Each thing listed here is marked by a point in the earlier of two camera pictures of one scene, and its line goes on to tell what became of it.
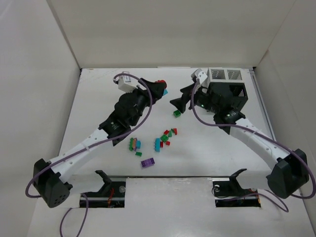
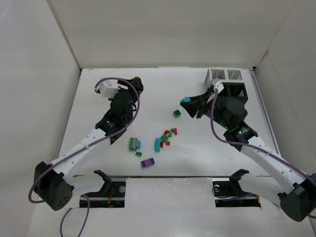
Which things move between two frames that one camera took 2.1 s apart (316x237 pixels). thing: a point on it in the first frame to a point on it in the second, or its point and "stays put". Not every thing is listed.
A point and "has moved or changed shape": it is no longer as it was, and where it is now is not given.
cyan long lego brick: x=157 y=144 stays put
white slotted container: x=225 y=74 stays put
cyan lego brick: x=165 y=92 has moved or changed shape
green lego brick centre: x=164 y=138 stays put
